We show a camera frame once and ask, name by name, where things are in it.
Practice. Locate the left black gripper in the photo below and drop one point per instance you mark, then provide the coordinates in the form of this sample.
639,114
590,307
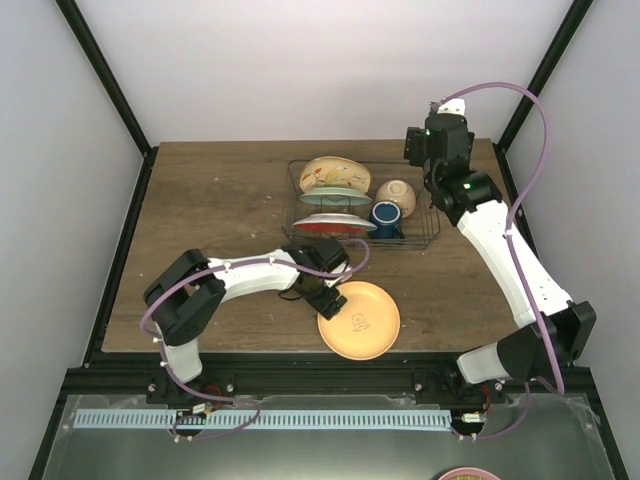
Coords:
327,306

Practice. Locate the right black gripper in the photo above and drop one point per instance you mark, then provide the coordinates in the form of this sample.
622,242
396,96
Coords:
414,146

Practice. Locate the plain orange plate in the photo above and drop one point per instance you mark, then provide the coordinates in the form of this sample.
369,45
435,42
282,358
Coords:
366,326

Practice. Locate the cream ceramic bowl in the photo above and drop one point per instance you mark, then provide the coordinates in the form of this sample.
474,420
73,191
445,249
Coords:
400,193

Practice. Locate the dark blue ceramic mug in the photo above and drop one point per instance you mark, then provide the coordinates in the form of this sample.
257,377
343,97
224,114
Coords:
387,217

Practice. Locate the red-rimmed white plate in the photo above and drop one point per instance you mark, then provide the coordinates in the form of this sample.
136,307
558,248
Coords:
335,223

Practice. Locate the green-rimmed plate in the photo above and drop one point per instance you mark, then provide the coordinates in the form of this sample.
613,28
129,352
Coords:
335,196

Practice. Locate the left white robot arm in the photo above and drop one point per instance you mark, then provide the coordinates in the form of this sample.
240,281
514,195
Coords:
185,297

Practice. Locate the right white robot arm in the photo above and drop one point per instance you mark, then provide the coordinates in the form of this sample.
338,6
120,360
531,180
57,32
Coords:
552,329

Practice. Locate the pink plate at bottom edge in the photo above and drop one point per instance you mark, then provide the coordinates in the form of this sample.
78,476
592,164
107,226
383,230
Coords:
468,473

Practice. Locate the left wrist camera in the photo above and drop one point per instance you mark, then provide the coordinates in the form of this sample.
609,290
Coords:
337,281

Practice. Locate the grey wire dish rack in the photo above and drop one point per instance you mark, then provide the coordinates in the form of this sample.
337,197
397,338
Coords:
421,228

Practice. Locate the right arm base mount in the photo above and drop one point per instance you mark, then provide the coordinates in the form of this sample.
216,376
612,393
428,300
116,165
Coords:
446,387

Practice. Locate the black aluminium frame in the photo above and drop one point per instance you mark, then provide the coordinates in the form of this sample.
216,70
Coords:
123,372

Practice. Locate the light blue slotted cable duct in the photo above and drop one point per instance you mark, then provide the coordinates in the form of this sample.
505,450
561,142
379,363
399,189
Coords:
404,420

